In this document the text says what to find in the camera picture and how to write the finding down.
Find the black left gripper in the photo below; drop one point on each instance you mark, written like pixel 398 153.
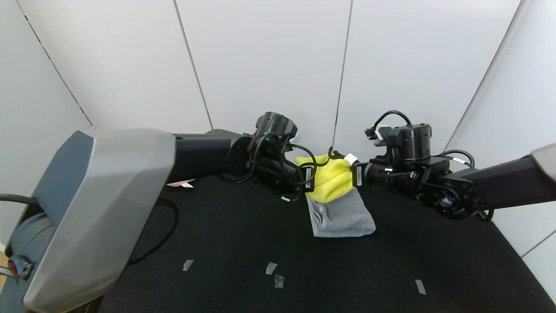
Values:
pixel 309 178

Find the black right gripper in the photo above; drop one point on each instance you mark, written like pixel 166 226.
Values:
pixel 359 174

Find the yellow towel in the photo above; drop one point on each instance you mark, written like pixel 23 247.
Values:
pixel 332 178

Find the grey towel with orange pattern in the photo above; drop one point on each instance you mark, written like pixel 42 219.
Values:
pixel 343 217

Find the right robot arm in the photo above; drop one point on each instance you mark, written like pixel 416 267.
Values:
pixel 499 182

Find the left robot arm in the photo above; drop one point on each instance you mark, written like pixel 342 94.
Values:
pixel 108 195

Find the small white tape piece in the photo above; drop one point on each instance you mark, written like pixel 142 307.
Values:
pixel 351 158

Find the black fabric table cover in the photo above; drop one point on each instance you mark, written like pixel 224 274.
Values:
pixel 260 230

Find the clear tape piece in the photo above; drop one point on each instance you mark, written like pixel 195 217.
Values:
pixel 420 286
pixel 271 268
pixel 187 264
pixel 279 281

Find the pink plush peach toy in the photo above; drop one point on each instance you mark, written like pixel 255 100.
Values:
pixel 180 183

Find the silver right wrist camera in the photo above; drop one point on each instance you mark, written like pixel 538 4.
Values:
pixel 381 132

